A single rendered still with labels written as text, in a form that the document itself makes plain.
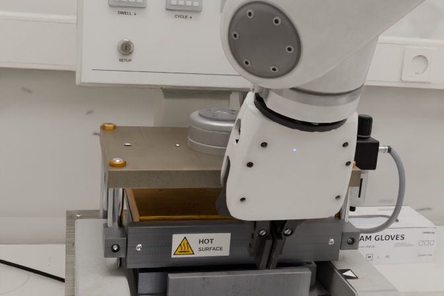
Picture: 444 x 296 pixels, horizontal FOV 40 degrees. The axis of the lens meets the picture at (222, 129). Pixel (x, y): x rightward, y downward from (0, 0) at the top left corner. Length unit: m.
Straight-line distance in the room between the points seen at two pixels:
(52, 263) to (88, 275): 0.60
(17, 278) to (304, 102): 0.84
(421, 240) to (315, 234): 0.61
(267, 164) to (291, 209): 0.05
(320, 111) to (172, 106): 0.44
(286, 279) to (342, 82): 0.28
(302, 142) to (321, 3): 0.17
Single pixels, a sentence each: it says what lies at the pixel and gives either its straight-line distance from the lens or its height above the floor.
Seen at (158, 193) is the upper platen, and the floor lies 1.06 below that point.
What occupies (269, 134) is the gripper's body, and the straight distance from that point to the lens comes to 0.46.
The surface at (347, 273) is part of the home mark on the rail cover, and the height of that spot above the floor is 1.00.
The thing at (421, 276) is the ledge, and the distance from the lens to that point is 1.23.
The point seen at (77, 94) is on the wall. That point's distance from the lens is 1.25.
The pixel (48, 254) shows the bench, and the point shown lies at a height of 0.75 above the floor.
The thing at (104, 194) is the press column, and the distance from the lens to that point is 0.79.
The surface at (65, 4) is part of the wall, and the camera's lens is 1.23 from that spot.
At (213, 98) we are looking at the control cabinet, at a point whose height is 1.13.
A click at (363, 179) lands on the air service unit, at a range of 0.94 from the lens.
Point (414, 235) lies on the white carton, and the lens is 1.25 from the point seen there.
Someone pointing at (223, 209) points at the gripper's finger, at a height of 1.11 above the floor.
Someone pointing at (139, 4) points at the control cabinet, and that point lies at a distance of 0.80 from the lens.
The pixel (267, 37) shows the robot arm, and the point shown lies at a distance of 0.35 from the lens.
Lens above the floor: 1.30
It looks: 14 degrees down
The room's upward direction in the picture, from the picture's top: 4 degrees clockwise
